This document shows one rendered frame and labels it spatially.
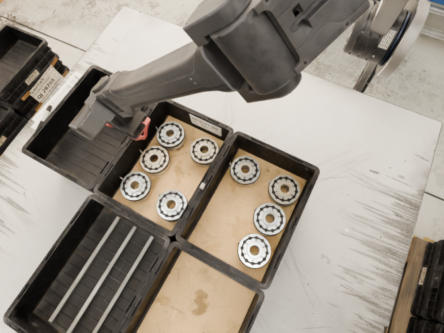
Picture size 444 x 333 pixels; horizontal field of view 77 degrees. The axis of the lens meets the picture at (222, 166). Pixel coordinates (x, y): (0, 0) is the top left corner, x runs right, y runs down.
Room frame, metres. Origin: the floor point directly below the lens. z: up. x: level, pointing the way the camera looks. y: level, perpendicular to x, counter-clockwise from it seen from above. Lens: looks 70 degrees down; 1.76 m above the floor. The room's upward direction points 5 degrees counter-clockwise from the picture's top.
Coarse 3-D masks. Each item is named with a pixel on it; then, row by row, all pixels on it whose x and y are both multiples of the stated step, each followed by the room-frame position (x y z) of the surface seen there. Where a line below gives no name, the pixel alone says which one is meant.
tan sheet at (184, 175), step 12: (168, 120) 0.55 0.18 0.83; (192, 132) 0.49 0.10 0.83; (204, 132) 0.49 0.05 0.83; (156, 144) 0.46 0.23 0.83; (180, 156) 0.40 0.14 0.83; (168, 168) 0.36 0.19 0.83; (180, 168) 0.35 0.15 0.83; (192, 168) 0.35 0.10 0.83; (204, 168) 0.34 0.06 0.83; (156, 180) 0.32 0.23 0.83; (168, 180) 0.31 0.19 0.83; (180, 180) 0.31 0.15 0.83; (192, 180) 0.30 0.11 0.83; (120, 192) 0.29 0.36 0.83; (156, 192) 0.27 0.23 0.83; (192, 192) 0.26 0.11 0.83; (132, 204) 0.24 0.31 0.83; (144, 204) 0.24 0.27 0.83; (156, 204) 0.23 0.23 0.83; (144, 216) 0.20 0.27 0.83; (156, 216) 0.19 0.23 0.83; (168, 228) 0.15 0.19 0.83
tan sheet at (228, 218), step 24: (264, 168) 0.32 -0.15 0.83; (216, 192) 0.25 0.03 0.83; (240, 192) 0.24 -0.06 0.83; (264, 192) 0.24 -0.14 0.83; (216, 216) 0.17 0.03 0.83; (240, 216) 0.16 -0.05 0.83; (288, 216) 0.15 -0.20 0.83; (192, 240) 0.10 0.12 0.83; (216, 240) 0.09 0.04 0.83; (240, 264) 0.02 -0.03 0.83
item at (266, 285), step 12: (240, 132) 0.42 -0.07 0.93; (228, 144) 0.38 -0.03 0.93; (264, 144) 0.37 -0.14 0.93; (288, 156) 0.32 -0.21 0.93; (216, 168) 0.30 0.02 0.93; (312, 168) 0.27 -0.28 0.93; (312, 180) 0.23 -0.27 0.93; (204, 192) 0.23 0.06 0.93; (300, 204) 0.17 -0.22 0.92; (300, 216) 0.13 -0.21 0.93; (180, 228) 0.13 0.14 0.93; (180, 240) 0.09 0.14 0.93; (288, 240) 0.06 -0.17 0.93; (204, 252) 0.06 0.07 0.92; (228, 264) 0.02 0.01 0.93; (276, 264) 0.00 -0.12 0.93; (240, 276) -0.02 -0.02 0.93; (264, 288) -0.05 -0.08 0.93
